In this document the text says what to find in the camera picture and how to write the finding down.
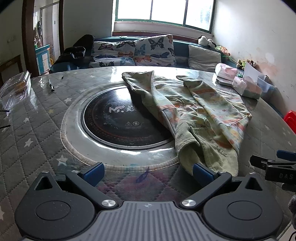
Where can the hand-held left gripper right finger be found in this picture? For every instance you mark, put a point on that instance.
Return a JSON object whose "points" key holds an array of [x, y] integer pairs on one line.
{"points": [[203, 175]]}

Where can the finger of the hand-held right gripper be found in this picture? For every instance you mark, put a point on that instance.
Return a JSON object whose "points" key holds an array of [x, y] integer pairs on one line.
{"points": [[286, 154], [259, 160]]}

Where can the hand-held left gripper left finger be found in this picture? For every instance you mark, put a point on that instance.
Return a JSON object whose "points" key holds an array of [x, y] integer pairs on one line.
{"points": [[93, 174]]}

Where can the floral children's jacket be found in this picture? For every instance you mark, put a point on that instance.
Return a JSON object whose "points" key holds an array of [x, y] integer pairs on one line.
{"points": [[196, 111]]}

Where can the hanging clothes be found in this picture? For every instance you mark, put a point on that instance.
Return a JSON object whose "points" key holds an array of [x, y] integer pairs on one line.
{"points": [[38, 32]]}

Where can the person's right hand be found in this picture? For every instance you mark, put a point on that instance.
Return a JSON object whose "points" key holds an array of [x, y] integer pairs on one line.
{"points": [[293, 208]]}

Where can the red plastic stool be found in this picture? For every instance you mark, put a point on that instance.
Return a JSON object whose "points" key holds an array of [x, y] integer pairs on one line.
{"points": [[291, 120]]}

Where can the round black induction cooktop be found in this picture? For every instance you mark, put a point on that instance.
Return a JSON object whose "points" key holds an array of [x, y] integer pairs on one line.
{"points": [[111, 120]]}

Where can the grey quilted star table cover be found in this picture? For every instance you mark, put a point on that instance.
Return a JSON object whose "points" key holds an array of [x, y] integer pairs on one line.
{"points": [[34, 139]]}

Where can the clear plastic storage bin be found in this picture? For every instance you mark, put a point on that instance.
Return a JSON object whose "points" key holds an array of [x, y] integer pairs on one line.
{"points": [[266, 85]]}

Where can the pastel tissue pack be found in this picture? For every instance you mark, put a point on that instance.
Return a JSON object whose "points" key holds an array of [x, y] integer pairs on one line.
{"points": [[246, 88]]}

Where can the flat grey box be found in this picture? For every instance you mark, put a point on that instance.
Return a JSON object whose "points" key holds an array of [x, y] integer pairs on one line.
{"points": [[223, 81]]}

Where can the white paper card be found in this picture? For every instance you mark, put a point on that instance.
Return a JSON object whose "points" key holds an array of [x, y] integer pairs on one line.
{"points": [[251, 70]]}

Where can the pink tissue pack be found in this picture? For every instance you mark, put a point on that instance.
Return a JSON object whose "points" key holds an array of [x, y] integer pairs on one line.
{"points": [[225, 70]]}

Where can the small plush toys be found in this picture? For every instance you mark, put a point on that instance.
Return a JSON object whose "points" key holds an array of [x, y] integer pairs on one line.
{"points": [[244, 63]]}

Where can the black and white marker pen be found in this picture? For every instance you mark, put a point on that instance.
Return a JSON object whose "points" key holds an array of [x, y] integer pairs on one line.
{"points": [[50, 85]]}

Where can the clear plastic box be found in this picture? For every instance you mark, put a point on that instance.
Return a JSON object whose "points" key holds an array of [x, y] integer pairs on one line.
{"points": [[13, 92]]}

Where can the grey pillow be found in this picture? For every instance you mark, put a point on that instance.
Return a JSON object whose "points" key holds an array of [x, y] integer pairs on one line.
{"points": [[203, 58]]}

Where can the black bag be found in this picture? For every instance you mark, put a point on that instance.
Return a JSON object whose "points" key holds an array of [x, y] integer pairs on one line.
{"points": [[69, 56]]}

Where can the flat butterfly print cushion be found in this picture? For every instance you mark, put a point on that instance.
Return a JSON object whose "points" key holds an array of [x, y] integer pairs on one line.
{"points": [[108, 54]]}

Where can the blue cabinet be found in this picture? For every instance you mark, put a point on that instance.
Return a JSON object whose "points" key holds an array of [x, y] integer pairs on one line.
{"points": [[42, 59]]}

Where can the blue sofa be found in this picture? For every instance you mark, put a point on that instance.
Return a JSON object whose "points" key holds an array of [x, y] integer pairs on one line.
{"points": [[181, 49]]}

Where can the panda plush toy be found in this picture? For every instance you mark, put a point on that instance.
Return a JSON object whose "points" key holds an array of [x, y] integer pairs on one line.
{"points": [[207, 41]]}

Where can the black jacket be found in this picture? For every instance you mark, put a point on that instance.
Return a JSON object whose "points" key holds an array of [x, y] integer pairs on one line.
{"points": [[84, 41]]}

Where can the large butterfly print pillow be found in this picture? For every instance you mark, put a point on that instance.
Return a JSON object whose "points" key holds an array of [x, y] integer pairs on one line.
{"points": [[155, 51]]}

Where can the dark wooden chair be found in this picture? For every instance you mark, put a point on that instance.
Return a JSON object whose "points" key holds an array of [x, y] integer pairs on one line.
{"points": [[11, 60]]}

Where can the green framed window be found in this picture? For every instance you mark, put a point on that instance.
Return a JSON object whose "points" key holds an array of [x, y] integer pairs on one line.
{"points": [[161, 11]]}

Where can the brown door frame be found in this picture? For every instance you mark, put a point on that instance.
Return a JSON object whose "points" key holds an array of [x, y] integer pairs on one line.
{"points": [[29, 34]]}

